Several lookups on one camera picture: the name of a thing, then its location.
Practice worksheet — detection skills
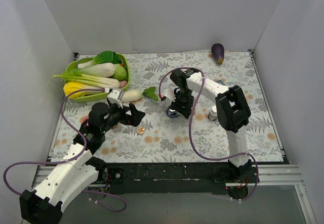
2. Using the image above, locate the small silver pill bottle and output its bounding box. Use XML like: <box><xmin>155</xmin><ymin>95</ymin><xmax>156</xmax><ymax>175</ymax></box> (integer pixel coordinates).
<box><xmin>208</xmin><ymin>106</ymin><xmax>218</xmax><ymax>121</ymax></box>

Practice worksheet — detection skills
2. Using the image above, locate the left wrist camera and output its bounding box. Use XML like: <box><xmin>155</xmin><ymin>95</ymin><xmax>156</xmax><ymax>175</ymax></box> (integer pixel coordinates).
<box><xmin>107</xmin><ymin>88</ymin><xmax>125</xmax><ymax>108</ymax></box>

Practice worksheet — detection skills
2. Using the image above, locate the floral table mat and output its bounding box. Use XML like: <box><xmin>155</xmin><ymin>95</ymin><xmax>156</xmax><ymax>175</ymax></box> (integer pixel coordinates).
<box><xmin>49</xmin><ymin>51</ymin><xmax>285</xmax><ymax>164</ymax></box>

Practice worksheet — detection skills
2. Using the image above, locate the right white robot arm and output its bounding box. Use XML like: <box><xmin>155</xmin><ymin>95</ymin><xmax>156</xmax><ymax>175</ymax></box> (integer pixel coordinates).
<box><xmin>158</xmin><ymin>67</ymin><xmax>254</xmax><ymax>182</ymax></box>

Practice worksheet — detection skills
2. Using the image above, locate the yellow toy napa cabbage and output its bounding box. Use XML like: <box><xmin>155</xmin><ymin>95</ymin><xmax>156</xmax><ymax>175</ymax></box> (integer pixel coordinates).
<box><xmin>63</xmin><ymin>82</ymin><xmax>104</xmax><ymax>99</ymax></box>

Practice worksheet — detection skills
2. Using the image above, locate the green toy celery stalk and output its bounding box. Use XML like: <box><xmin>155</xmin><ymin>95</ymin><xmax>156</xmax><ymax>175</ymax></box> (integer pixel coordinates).
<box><xmin>53</xmin><ymin>70</ymin><xmax>124</xmax><ymax>88</ymax></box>

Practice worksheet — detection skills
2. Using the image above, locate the white toy bok choy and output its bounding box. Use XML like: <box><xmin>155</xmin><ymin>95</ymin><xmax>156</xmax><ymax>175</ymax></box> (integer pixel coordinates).
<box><xmin>70</xmin><ymin>51</ymin><xmax>118</xmax><ymax>77</ymax></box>

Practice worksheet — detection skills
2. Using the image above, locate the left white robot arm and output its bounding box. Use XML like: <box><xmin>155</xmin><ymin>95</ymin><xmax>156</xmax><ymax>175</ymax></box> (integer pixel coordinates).
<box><xmin>19</xmin><ymin>103</ymin><xmax>145</xmax><ymax>223</ymax></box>

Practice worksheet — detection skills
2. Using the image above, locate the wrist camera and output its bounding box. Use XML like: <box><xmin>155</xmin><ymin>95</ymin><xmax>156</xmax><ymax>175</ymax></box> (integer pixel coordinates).
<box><xmin>158</xmin><ymin>87</ymin><xmax>176</xmax><ymax>102</ymax></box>
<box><xmin>107</xmin><ymin>88</ymin><xmax>125</xmax><ymax>108</ymax></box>

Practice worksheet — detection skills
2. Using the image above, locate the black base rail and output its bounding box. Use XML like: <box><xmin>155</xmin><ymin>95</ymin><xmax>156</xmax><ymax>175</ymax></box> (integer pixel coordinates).
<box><xmin>32</xmin><ymin>162</ymin><xmax>304</xmax><ymax>196</ymax></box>

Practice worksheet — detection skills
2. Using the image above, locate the purple toy eggplant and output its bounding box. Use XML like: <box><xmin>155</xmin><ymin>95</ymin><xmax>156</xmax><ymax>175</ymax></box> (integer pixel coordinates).
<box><xmin>211</xmin><ymin>43</ymin><xmax>225</xmax><ymax>65</ymax></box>

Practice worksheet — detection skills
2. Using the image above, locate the blue round pill container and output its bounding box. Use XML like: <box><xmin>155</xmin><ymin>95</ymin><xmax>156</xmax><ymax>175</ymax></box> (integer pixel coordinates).
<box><xmin>166</xmin><ymin>107</ymin><xmax>181</xmax><ymax>119</ymax></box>

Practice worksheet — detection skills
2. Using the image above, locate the green vegetable basket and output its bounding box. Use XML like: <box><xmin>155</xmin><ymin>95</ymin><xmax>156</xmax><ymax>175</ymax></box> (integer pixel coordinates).
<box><xmin>63</xmin><ymin>51</ymin><xmax>131</xmax><ymax>91</ymax></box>

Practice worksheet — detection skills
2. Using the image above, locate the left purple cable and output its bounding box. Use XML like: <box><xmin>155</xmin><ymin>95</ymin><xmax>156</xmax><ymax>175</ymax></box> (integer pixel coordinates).
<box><xmin>3</xmin><ymin>87</ymin><xmax>127</xmax><ymax>213</ymax></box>

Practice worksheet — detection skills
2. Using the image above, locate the orange bottle cap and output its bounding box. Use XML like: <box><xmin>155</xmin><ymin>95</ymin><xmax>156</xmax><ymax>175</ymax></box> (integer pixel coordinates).
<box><xmin>137</xmin><ymin>127</ymin><xmax>145</xmax><ymax>135</ymax></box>

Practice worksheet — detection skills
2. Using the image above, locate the white toy radish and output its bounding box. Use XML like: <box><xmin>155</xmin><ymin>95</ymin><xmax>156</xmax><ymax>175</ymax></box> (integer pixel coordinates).
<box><xmin>121</xmin><ymin>86</ymin><xmax>158</xmax><ymax>102</ymax></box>

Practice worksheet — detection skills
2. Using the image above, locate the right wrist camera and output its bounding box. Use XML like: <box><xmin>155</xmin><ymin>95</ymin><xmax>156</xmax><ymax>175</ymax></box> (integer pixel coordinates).
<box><xmin>158</xmin><ymin>87</ymin><xmax>176</xmax><ymax>102</ymax></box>

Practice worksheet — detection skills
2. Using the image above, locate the green toy cabbage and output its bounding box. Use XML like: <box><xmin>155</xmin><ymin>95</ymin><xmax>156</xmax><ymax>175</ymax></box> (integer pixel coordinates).
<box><xmin>111</xmin><ymin>64</ymin><xmax>127</xmax><ymax>81</ymax></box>

